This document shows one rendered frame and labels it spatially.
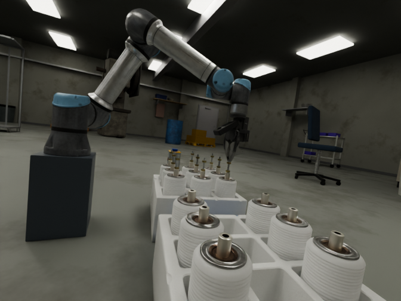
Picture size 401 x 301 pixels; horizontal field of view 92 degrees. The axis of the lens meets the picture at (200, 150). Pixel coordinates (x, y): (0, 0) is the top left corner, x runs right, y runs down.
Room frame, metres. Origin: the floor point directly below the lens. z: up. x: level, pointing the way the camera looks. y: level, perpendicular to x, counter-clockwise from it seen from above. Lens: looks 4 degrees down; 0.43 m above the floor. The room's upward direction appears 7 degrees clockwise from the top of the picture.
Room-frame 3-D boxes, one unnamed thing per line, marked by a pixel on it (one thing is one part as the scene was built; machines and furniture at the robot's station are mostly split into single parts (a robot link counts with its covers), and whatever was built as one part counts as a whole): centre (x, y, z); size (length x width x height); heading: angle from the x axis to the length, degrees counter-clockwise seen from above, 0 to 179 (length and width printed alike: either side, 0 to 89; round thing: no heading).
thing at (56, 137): (0.75, 0.51, 0.35); 0.15 x 0.15 x 0.10
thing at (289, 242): (0.48, -0.25, 0.16); 0.10 x 0.10 x 0.18
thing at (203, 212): (0.41, -0.02, 0.26); 0.02 x 0.02 x 0.03
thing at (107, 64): (6.94, 3.17, 1.51); 1.55 x 1.42 x 3.01; 26
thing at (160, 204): (0.96, 0.01, 0.09); 0.39 x 0.39 x 0.18; 16
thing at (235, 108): (0.89, -0.15, 0.57); 0.08 x 0.08 x 0.05
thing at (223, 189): (0.88, -0.14, 0.16); 0.10 x 0.10 x 0.18
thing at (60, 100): (0.76, 0.51, 0.47); 0.13 x 0.12 x 0.14; 1
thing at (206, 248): (0.30, -0.06, 0.25); 0.08 x 0.08 x 0.01
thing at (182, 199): (0.53, 0.01, 0.25); 0.08 x 0.08 x 0.01
